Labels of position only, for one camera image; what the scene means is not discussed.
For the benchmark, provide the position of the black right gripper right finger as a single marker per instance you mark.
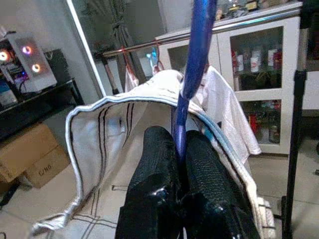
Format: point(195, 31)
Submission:
point(209, 184)

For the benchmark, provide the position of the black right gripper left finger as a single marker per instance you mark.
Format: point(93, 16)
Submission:
point(152, 174)

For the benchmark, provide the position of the white garment dark stitching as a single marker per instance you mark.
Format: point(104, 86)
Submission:
point(87, 149)

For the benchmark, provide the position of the purple-blue metal hanger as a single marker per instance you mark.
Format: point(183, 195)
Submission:
point(197, 49)

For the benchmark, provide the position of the white garment on red hanger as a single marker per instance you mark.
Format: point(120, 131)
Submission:
point(130, 81)

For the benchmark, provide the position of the red hanger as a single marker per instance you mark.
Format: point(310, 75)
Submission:
point(128, 62)
point(159, 65)

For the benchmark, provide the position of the white hanging shirt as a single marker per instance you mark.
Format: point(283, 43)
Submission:
point(231, 112)

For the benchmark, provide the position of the small printed cardboard box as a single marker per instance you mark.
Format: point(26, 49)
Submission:
point(49, 171)

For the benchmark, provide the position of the large plain cardboard box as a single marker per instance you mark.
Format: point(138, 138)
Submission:
point(25, 149)

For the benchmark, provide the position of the black desk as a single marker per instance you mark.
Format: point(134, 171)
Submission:
point(37, 107)

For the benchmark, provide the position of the white glass door cabinet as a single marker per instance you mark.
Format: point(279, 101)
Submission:
point(289, 74)

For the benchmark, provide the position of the black box speaker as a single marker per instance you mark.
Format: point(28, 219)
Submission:
point(57, 66)

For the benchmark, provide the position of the white computer case glowing fans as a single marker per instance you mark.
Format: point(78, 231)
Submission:
point(37, 79)

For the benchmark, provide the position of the black clothes rack silver rail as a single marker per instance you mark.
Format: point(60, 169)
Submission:
point(295, 124)

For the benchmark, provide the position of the glass door metal frame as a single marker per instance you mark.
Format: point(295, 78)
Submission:
point(84, 49)

